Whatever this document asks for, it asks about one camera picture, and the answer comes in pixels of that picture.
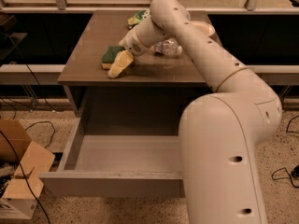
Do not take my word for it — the dark object at left edge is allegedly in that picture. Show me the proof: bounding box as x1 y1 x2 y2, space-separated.
0 12 27 62

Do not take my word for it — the white low bench rail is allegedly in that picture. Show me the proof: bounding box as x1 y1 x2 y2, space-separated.
0 63 299 87

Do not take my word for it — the clear plastic water bottle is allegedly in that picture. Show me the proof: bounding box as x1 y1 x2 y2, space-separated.
150 38 183 57

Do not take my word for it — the grey cabinet with top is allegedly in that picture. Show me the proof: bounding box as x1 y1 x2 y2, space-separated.
58 10 211 119

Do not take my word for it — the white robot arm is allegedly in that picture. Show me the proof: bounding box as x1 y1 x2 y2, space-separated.
108 0 282 224

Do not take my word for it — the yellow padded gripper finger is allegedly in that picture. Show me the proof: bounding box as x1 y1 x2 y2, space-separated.
108 50 134 78

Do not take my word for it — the cardboard box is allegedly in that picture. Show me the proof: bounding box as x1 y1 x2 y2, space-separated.
0 119 55 219

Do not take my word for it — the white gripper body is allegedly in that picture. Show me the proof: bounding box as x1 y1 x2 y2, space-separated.
119 29 150 56

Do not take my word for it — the black cable on right floor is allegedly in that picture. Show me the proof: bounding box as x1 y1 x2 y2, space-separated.
271 115 299 189

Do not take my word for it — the white bowl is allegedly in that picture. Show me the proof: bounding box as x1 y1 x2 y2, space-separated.
192 21 215 36

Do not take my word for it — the green chip bag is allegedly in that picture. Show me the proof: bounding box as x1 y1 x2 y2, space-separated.
127 9 150 29

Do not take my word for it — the open grey top drawer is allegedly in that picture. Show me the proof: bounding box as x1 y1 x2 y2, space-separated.
39 88 185 200

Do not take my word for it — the green and yellow sponge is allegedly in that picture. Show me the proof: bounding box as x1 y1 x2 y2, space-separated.
101 46 124 70

